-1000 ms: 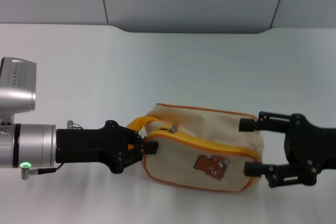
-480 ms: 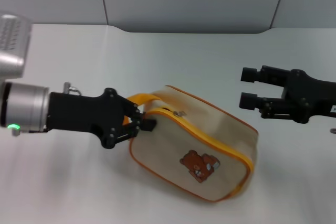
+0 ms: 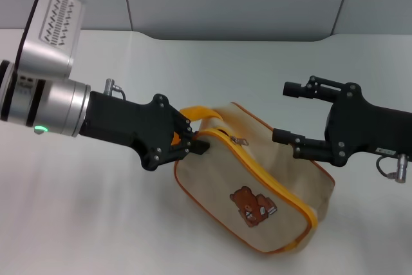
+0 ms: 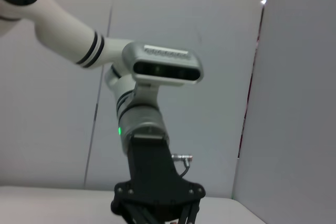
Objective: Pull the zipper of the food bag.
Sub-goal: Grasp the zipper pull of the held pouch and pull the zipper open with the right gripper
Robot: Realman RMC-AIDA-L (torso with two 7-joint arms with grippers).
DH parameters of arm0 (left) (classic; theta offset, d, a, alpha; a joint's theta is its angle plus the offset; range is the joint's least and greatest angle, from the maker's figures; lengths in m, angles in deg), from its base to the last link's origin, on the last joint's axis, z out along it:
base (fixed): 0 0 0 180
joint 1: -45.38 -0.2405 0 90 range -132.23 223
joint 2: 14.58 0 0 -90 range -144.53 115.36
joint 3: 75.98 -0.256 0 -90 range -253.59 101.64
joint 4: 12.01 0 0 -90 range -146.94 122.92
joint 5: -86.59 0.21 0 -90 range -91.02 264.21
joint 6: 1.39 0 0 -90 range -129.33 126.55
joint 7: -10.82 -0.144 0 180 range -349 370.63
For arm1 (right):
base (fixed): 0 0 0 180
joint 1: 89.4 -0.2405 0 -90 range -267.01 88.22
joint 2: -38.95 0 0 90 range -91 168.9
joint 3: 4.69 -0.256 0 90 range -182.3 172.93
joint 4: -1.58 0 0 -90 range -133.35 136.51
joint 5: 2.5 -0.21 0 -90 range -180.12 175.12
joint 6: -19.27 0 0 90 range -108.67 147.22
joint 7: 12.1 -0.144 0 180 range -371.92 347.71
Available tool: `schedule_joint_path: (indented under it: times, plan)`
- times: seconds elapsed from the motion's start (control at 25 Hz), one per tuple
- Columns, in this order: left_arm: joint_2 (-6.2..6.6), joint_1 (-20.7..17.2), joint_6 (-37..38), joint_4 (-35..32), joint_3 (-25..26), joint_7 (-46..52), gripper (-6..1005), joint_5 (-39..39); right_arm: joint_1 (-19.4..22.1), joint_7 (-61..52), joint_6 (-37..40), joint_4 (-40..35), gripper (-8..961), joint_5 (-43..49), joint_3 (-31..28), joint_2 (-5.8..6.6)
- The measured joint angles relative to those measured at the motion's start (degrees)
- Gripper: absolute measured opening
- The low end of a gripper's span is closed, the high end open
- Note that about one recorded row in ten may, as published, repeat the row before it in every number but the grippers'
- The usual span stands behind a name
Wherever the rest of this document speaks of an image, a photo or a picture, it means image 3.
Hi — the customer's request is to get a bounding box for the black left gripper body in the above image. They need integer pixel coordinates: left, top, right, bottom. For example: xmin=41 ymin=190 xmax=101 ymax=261
xmin=78 ymin=90 xmax=181 ymax=172

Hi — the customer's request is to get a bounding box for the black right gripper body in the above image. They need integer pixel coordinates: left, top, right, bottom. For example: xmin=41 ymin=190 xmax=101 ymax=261
xmin=323 ymin=82 xmax=412 ymax=167

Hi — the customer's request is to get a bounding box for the metal zipper pull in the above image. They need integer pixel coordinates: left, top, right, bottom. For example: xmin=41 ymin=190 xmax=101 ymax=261
xmin=229 ymin=135 xmax=250 ymax=146

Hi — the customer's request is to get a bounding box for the beige food bag yellow zipper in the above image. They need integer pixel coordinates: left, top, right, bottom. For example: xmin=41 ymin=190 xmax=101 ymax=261
xmin=173 ymin=101 xmax=337 ymax=254

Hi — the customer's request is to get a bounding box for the silver vented box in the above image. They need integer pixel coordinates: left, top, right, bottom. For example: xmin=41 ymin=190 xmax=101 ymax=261
xmin=17 ymin=0 xmax=88 ymax=81

